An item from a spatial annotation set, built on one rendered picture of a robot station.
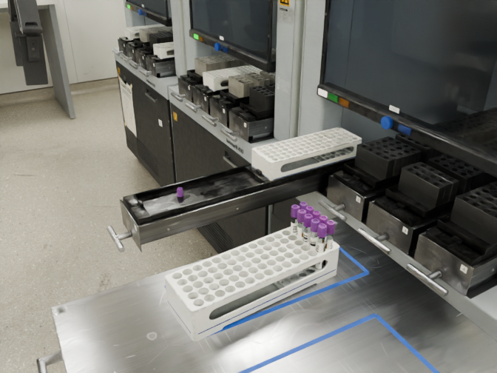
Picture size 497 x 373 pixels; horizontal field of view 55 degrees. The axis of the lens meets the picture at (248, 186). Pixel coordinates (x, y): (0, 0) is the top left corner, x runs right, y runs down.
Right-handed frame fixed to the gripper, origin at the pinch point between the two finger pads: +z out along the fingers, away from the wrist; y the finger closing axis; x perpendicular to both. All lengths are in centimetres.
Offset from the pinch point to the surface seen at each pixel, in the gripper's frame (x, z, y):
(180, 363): 12, 37, 33
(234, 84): 73, 25, -71
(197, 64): 72, 24, -103
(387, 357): 39, 35, 46
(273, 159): 54, 28, -12
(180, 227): 27.1, 39.3, -7.4
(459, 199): 76, 26, 26
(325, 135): 74, 27, -18
